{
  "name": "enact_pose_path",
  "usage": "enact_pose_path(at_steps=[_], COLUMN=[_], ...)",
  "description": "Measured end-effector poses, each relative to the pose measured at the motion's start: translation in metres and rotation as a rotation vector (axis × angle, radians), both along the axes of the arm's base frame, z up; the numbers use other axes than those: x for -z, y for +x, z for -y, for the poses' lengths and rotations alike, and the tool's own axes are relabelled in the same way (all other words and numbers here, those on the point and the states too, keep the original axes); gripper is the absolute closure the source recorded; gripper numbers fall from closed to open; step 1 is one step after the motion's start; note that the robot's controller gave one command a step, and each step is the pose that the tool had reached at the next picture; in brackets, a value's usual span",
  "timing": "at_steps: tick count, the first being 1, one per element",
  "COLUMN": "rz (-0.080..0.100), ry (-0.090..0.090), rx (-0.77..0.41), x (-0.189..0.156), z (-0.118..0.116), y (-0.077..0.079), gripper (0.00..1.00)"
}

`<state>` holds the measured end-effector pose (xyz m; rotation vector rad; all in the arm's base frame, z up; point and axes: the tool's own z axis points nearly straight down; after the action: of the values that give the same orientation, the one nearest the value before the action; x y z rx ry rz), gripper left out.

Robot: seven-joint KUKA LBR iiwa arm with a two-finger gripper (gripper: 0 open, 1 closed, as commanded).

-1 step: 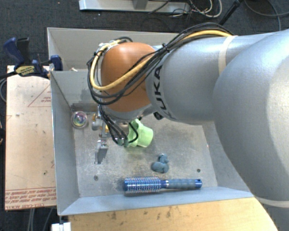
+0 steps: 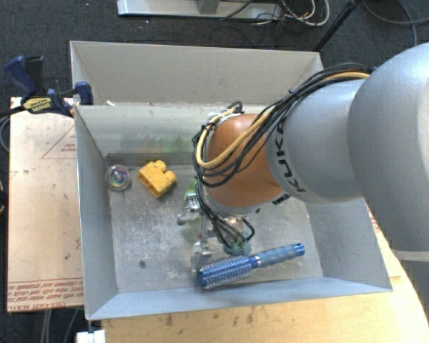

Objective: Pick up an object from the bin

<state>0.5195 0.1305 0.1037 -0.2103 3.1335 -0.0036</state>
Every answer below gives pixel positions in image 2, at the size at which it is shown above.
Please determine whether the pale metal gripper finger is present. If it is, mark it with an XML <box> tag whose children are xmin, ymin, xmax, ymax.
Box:
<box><xmin>190</xmin><ymin>239</ymin><xmax>215</xmax><ymax>273</ymax></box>
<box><xmin>177</xmin><ymin>195</ymin><xmax>202</xmax><ymax>227</ymax></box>

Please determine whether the teal round thing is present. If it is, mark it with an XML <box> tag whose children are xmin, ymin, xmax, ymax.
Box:
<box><xmin>224</xmin><ymin>243</ymin><xmax>252</xmax><ymax>257</ymax></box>

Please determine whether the grey metal bin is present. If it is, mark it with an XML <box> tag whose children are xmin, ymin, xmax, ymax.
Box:
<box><xmin>69</xmin><ymin>40</ymin><xmax>393</xmax><ymax>321</ymax></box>

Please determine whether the blue hairbrush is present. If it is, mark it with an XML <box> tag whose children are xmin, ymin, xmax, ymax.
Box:
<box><xmin>195</xmin><ymin>243</ymin><xmax>306</xmax><ymax>291</ymax></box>

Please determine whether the yellow toy brick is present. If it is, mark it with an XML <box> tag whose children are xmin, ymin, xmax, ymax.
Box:
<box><xmin>137</xmin><ymin>159</ymin><xmax>177</xmax><ymax>199</ymax></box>

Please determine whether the clear iridescent ball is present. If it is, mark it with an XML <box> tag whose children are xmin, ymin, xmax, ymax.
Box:
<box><xmin>104</xmin><ymin>164</ymin><xmax>132</xmax><ymax>192</ymax></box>

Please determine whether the brown cardboard board red print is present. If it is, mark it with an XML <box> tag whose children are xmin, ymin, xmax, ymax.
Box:
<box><xmin>6</xmin><ymin>96</ymin><xmax>85</xmax><ymax>313</ymax></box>

